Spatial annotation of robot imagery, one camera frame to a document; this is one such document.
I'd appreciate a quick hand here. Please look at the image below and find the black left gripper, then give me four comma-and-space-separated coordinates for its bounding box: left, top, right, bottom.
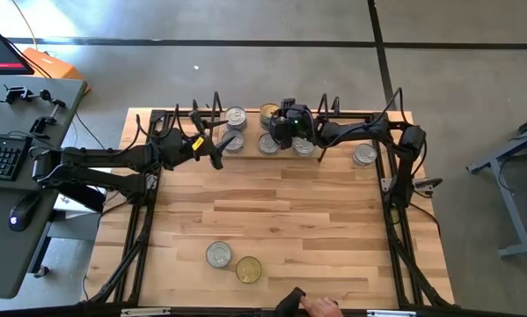
159, 109, 236, 171

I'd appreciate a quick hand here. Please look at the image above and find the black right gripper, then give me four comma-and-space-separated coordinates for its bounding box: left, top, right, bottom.
269, 99, 321, 150

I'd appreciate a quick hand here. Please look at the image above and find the green tuna can silver lid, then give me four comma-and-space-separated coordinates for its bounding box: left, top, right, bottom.
257, 132, 282, 157

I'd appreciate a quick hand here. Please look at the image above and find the blue tuna can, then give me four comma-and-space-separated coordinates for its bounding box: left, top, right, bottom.
224, 105, 249, 131
222, 129, 247, 155
352, 143, 378, 167

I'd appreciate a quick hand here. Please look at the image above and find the green tuna can gold lid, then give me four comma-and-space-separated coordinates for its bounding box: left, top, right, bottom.
259, 102, 282, 129
234, 255, 263, 284

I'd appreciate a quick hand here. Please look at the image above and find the teal tuna can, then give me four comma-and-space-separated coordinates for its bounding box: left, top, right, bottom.
291, 136, 317, 159
205, 240, 234, 269

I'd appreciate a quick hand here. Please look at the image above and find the white paper box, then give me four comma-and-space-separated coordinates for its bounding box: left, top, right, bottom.
51, 193, 108, 221

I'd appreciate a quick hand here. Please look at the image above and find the black desk clamp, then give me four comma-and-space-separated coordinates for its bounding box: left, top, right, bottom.
1, 85, 53, 106
28, 99, 69, 136

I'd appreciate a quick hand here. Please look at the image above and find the orange box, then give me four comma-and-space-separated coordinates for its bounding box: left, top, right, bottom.
23, 47, 91, 93

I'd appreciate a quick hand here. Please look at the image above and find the person's hand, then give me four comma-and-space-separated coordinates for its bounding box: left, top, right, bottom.
300, 295, 344, 317

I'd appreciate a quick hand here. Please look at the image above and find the black computer mouse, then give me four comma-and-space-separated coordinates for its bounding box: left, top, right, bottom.
8, 193, 42, 233

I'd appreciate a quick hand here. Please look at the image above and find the black keyboard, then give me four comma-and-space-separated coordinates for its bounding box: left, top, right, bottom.
0, 131, 32, 181

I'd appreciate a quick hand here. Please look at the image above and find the grey desk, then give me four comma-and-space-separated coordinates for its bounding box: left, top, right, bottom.
0, 74, 88, 300

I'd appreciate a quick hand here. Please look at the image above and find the grey metal cart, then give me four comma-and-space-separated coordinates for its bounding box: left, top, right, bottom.
465, 109, 527, 259

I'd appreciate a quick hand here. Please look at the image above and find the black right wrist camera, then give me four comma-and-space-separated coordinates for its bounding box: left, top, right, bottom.
284, 105, 311, 137

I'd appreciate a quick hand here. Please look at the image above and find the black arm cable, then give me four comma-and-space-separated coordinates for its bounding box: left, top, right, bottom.
370, 86, 406, 129

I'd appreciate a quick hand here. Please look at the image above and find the grey arm base bracket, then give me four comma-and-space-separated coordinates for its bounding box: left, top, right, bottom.
379, 175, 443, 195

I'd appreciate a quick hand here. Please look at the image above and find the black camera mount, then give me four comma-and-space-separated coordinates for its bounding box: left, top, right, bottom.
274, 286, 307, 317

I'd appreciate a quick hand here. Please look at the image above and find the silver aluminium bracket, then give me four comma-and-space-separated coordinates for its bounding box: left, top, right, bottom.
366, 309, 418, 317
120, 306, 172, 317

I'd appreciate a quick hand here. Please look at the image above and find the yellow cable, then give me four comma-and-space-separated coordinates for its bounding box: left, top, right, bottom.
10, 0, 40, 50

